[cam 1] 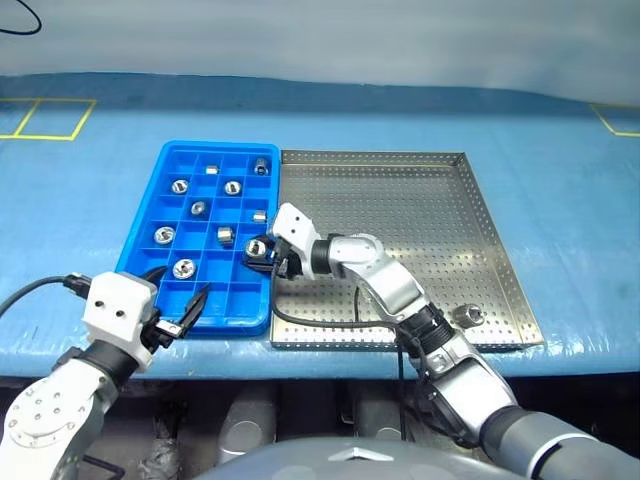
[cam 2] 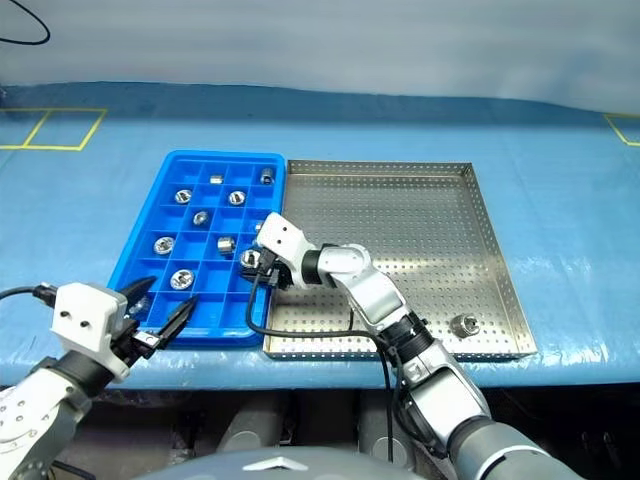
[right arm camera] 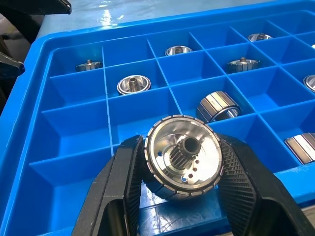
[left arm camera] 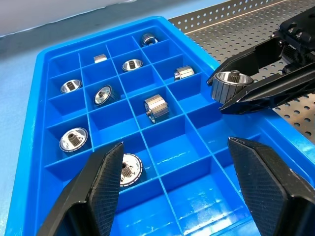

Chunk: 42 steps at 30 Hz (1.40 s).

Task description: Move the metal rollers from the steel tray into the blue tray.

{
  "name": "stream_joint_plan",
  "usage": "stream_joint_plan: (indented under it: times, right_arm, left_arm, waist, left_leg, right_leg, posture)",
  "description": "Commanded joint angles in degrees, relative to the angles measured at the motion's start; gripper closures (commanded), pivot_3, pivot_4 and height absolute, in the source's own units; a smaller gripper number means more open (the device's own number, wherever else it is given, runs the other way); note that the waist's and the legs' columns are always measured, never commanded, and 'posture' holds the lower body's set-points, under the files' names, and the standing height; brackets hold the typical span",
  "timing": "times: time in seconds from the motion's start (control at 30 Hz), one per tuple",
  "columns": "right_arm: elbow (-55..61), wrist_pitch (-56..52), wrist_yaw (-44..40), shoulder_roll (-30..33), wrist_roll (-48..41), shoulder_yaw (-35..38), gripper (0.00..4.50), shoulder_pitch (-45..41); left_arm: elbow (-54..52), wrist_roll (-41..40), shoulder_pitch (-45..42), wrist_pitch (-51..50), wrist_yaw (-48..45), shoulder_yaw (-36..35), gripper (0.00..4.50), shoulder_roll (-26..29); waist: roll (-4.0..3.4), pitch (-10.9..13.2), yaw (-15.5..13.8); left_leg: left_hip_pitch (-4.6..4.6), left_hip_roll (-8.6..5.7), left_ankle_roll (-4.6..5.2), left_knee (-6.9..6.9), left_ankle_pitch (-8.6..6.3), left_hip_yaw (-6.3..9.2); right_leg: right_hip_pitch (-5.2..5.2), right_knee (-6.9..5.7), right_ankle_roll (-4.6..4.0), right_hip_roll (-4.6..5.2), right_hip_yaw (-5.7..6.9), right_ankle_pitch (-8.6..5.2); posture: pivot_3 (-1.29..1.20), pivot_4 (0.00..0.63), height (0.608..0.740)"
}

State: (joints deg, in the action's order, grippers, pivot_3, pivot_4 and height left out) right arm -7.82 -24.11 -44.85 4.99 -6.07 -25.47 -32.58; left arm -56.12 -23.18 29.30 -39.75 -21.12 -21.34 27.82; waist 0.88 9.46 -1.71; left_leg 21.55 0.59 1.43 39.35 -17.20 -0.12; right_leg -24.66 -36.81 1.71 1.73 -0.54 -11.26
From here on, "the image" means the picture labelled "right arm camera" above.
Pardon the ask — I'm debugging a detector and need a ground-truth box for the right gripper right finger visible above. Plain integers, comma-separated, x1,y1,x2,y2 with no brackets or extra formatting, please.
216,132,307,236

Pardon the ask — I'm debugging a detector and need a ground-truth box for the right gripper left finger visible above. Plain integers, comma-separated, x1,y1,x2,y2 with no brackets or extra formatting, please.
71,134,145,236

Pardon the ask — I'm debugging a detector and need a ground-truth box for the blue compartment tray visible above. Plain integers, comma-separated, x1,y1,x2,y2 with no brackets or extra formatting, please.
0,0,315,236

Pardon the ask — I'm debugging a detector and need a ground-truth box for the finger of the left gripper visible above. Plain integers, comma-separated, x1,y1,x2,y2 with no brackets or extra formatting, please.
0,0,72,15
0,52,26,79

